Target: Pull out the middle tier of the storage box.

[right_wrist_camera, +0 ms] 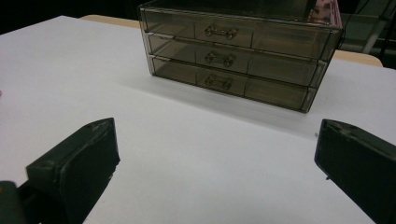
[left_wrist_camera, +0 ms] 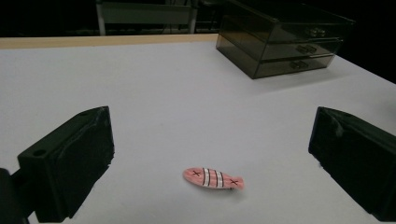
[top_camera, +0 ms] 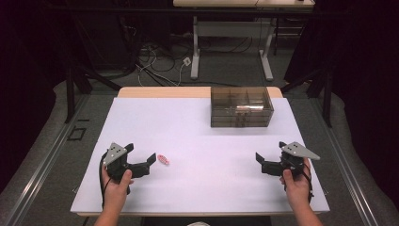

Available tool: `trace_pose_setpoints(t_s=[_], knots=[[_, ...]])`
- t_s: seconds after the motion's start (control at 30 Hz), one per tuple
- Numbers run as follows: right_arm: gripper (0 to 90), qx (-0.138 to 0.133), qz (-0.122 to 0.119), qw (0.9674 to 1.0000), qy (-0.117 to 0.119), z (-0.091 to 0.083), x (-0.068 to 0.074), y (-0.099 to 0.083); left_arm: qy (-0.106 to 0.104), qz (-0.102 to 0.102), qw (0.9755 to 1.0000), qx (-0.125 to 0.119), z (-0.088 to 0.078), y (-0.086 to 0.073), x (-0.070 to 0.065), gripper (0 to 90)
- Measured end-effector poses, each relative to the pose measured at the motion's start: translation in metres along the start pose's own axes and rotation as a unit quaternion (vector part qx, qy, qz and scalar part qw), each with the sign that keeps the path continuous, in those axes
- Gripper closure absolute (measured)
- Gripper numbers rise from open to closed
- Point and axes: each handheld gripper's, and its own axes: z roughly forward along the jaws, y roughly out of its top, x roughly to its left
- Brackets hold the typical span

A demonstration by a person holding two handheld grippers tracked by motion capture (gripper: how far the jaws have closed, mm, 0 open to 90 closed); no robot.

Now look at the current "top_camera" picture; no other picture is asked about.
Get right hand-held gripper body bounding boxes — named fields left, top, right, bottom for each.
left=280, top=141, right=321, bottom=172

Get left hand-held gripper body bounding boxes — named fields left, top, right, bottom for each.
left=102, top=142, right=130, bottom=183

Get pink dotted hair clip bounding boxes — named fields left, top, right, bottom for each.
left=156, top=153, right=170, bottom=167

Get smoky transparent drawer box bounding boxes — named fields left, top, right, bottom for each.
left=210, top=86, right=275, bottom=128

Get person's right hand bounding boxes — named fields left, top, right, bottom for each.
left=279, top=158, right=312, bottom=205

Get person's left hand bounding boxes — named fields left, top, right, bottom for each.
left=101, top=169, right=135, bottom=212

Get white table mat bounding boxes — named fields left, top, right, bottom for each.
left=70, top=97, right=330, bottom=215

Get black metal stand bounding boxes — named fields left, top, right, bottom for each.
left=64, top=12, right=122, bottom=124
left=280, top=67, right=333, bottom=128

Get person's dark clothing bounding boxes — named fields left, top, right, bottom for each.
left=140, top=216, right=273, bottom=226

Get dark curtain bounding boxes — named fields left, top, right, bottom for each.
left=283, top=0, right=399, bottom=209
left=0, top=0, right=69, bottom=193

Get white desk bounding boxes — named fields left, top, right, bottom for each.
left=172, top=0, right=315, bottom=82

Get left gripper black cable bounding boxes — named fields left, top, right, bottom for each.
left=99, top=152, right=109, bottom=211

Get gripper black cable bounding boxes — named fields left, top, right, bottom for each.
left=99, top=152, right=109, bottom=211
left=300, top=161, right=315, bottom=203

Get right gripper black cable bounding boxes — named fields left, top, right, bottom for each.
left=300, top=161, right=315, bottom=203

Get metal floor rail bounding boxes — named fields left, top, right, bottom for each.
left=3, top=93, right=90, bottom=226
left=309, top=97, right=381, bottom=226

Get black floor cables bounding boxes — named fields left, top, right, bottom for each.
left=135, top=36, right=253, bottom=88

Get white floor cable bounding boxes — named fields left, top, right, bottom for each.
left=136, top=46, right=189, bottom=88

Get black metal frame bar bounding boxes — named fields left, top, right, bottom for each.
left=46, top=6, right=346, bottom=15

